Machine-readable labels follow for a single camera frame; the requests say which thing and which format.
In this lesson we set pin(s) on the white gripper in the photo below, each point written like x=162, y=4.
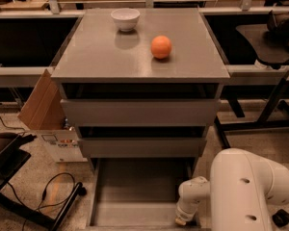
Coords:
x=184, y=213

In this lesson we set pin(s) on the grey bottom drawer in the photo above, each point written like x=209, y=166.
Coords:
x=138, y=194

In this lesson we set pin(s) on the grey drawer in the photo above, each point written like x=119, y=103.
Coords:
x=142, y=148
x=140, y=113
x=138, y=194

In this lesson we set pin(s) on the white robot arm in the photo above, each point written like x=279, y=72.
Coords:
x=241, y=186

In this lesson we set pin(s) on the grey middle drawer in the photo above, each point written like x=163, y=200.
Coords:
x=142, y=148

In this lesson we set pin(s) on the grey top drawer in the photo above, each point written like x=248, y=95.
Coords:
x=140, y=113

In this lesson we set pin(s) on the grey drawer cabinet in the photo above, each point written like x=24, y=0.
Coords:
x=103, y=63

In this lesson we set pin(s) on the open cardboard box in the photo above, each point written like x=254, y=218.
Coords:
x=43, y=114

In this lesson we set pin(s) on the black chair base right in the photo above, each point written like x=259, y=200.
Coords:
x=281, y=218

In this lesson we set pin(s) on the orange ball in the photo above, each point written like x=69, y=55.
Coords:
x=161, y=47

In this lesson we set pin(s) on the black office chair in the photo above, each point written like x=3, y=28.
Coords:
x=270, y=41

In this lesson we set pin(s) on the white ceramic bowl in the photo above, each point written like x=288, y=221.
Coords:
x=125, y=19

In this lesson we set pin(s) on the black table leg frame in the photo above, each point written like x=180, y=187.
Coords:
x=263, y=122

